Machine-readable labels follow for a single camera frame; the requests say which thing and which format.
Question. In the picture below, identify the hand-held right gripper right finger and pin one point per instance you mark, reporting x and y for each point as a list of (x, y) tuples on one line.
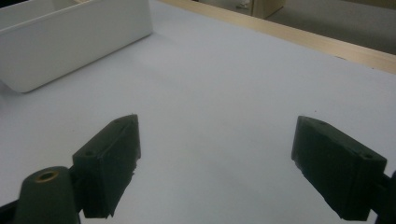
[(336, 165)]

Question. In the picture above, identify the white table mat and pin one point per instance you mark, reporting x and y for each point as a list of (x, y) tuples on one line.
[(218, 102)]

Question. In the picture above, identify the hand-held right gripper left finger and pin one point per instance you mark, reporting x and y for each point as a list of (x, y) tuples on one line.
[(109, 165)]

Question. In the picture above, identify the long white plastic container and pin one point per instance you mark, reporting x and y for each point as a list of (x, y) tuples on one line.
[(62, 46)]

